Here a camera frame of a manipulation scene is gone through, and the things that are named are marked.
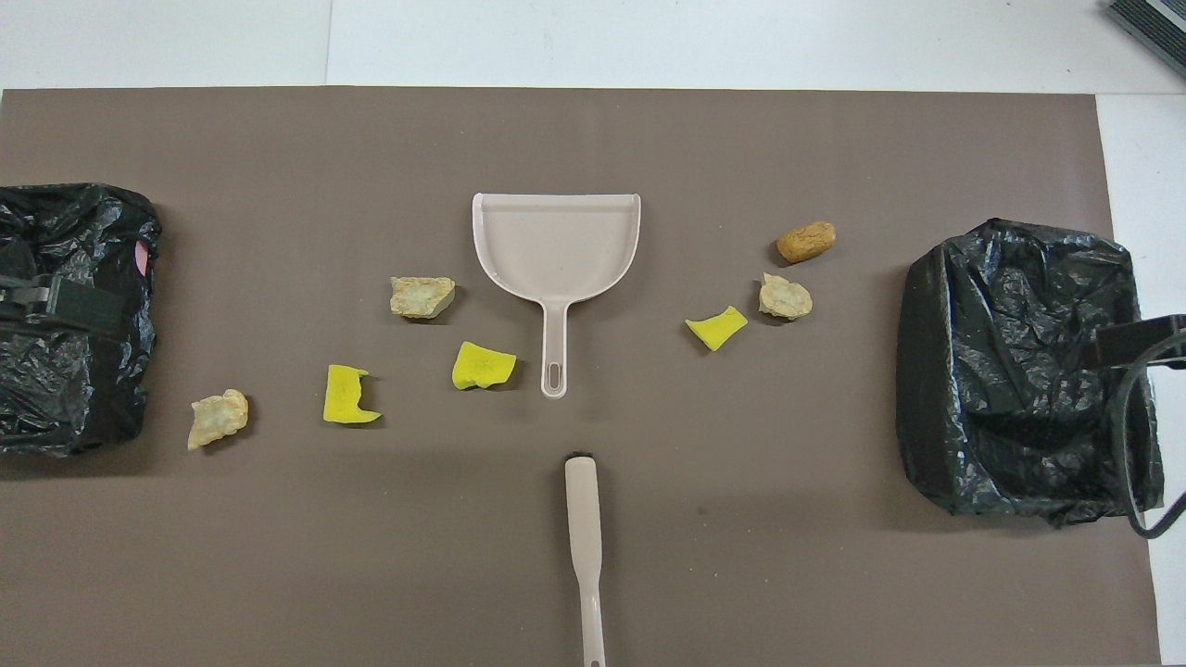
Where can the beige plastic dustpan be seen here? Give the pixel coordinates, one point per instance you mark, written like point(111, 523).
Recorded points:
point(556, 245)

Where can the rounded yellow sponge piece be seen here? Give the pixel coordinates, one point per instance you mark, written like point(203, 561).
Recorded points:
point(480, 366)

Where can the curved yellow sponge piece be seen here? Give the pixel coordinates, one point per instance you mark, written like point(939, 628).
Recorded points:
point(718, 329)

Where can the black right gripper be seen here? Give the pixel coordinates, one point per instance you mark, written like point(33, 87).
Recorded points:
point(1140, 341)

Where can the brown table mat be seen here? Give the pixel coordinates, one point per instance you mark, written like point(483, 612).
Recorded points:
point(649, 556)

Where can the black bag bin pink sticker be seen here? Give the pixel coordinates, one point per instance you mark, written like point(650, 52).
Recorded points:
point(83, 389)

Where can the pale beige foam scrap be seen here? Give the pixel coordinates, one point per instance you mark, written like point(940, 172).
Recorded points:
point(218, 419)

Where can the beige hand brush black bristles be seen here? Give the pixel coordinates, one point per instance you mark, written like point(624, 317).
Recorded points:
point(584, 519)

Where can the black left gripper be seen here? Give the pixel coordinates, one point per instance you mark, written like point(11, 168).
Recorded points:
point(83, 306)

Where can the black bag lined bin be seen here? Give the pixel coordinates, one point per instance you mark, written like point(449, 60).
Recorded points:
point(1019, 371)

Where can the beige brown-edged foam scrap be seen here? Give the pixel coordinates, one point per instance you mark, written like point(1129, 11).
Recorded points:
point(422, 296)

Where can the brown bread-like lump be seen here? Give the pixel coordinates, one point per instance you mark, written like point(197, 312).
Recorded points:
point(806, 242)

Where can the notched yellow sponge piece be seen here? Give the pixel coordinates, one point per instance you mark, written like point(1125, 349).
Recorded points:
point(343, 398)

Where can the round beige foam scrap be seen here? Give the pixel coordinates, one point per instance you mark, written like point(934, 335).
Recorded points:
point(785, 296)

